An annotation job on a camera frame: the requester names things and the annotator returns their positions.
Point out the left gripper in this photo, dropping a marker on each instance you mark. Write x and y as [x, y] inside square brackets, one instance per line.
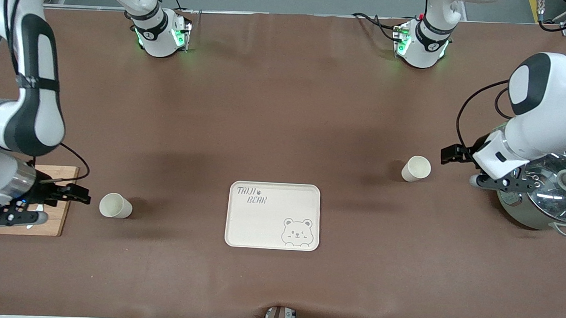
[459, 153]

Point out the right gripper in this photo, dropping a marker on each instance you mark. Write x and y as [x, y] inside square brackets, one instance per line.
[48, 193]

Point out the white paper cup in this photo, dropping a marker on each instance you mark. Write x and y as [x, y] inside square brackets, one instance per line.
[415, 168]

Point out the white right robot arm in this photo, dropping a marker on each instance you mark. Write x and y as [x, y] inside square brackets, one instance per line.
[46, 59]

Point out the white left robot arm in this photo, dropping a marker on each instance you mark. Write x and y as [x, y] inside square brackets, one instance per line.
[552, 110]

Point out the wooden cutting board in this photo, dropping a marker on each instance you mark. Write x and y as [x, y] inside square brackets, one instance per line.
[64, 220]

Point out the grey green cooking pot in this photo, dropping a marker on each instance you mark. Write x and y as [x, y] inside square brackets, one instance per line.
[517, 215]

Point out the glass pot lid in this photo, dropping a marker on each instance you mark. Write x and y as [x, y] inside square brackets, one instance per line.
[557, 202]

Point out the brown table cover mat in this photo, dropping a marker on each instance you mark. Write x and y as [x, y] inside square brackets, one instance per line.
[286, 106]

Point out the cream bear print tray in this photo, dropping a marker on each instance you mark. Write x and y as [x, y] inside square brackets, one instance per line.
[260, 221]

